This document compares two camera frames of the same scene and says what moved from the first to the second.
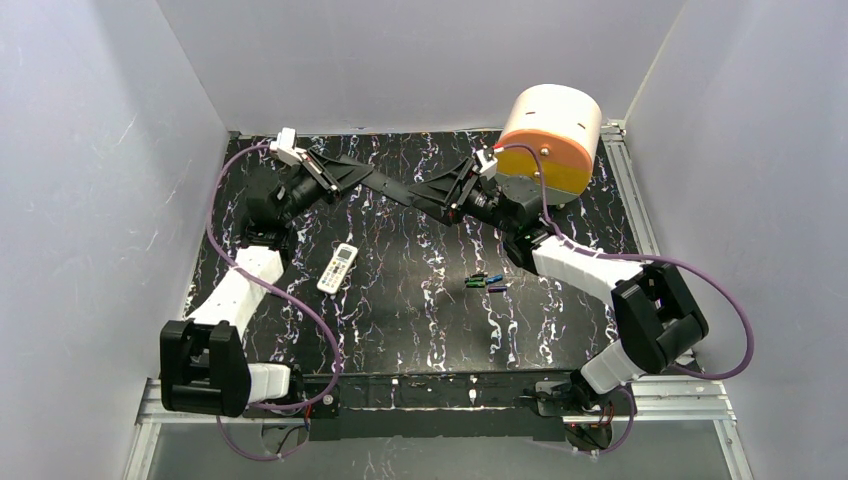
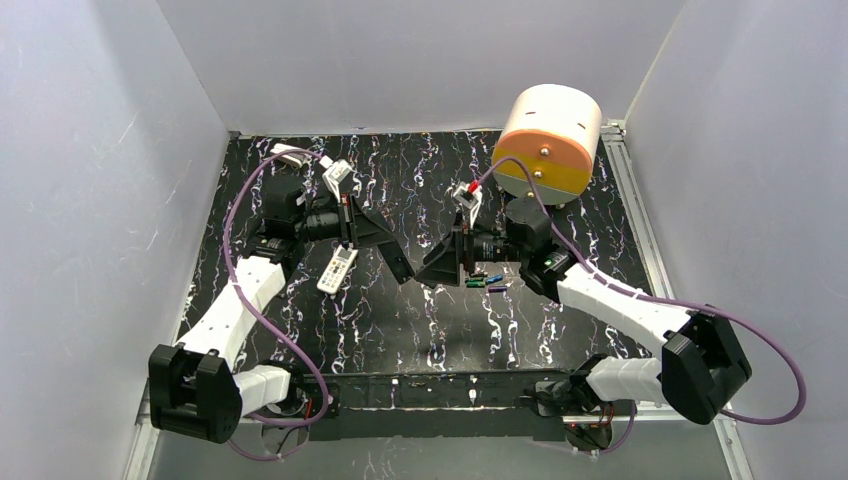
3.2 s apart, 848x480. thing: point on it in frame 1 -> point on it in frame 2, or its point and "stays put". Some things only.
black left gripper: [318, 175] -> [352, 223]
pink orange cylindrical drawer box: [563, 123] stays put
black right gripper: [466, 190] -> [462, 248]
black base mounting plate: [438, 407] stays put
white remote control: [337, 269] stays put
